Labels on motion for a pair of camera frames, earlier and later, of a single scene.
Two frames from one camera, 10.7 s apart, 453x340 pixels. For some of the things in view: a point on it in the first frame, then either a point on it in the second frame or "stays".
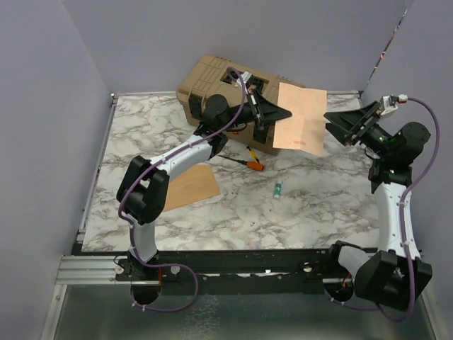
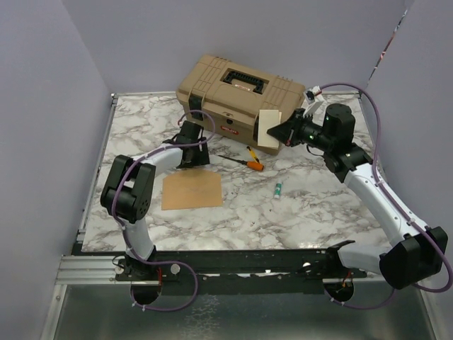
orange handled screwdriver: [254, 166] stays
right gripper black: [354, 120] to [285, 131]
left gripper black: [267, 112] to [202, 156]
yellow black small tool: [253, 154] stays
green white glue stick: [277, 190] stays
